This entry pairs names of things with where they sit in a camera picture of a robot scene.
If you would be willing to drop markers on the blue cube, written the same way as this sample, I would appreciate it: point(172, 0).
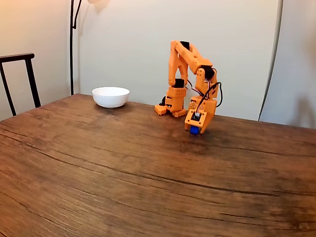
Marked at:
point(194, 130)

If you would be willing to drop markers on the white bowl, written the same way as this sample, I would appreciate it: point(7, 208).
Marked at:
point(110, 97)

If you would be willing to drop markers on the grey vertical pipe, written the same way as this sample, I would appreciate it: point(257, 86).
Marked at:
point(280, 10)

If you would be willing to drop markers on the black floor lamp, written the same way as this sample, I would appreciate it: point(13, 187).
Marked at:
point(71, 61)

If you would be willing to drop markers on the black chair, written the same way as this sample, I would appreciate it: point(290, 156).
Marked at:
point(30, 74)

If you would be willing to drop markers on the orange camera mount with camera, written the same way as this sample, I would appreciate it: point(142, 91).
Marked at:
point(196, 118)

